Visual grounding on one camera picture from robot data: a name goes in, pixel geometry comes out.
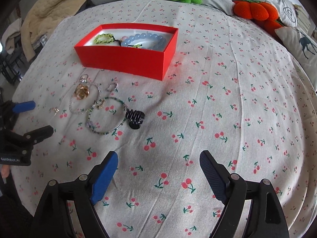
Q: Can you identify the light blue bead bracelet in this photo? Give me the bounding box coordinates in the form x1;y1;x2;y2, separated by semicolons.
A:
121;31;167;51

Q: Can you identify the clear bead bracelet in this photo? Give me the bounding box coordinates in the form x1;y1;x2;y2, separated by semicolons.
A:
69;81;102;115

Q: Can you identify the black hair claw clip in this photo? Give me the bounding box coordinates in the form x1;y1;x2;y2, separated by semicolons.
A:
124;109;145;130

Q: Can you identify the plaid cloth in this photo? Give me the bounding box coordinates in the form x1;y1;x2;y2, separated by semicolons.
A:
30;31;53;52

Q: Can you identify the person's left hand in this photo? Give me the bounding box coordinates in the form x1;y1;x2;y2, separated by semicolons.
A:
0;165;11;179

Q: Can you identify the red strawberry plush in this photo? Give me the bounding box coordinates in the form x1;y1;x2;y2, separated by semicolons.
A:
233;0;285;36

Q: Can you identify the green bead bracelet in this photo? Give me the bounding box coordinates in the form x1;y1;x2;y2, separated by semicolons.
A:
94;33;117;45

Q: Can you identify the red cardboard box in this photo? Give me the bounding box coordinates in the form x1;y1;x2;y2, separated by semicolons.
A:
74;23;179;81

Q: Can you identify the green bead necklace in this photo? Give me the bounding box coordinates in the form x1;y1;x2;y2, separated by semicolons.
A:
86;97;129;135

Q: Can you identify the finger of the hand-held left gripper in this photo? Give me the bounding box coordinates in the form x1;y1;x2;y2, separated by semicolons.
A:
0;100;36;128
5;125;54;155

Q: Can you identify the white pillow with deer print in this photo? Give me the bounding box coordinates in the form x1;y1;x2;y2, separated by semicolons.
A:
274;26;317;67

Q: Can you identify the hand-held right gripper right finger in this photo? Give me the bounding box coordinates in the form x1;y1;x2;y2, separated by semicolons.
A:
199;150;290;238

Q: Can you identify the cherry print bedsheet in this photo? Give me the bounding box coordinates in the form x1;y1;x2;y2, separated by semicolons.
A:
11;0;317;238

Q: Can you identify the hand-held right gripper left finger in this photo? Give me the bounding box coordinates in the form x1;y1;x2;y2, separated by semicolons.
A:
31;151;119;238

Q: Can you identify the gold rose brooch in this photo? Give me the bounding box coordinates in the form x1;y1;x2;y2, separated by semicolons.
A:
74;83;91;100

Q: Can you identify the beige quilted blanket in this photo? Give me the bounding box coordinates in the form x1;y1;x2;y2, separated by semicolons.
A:
21;0;99;60

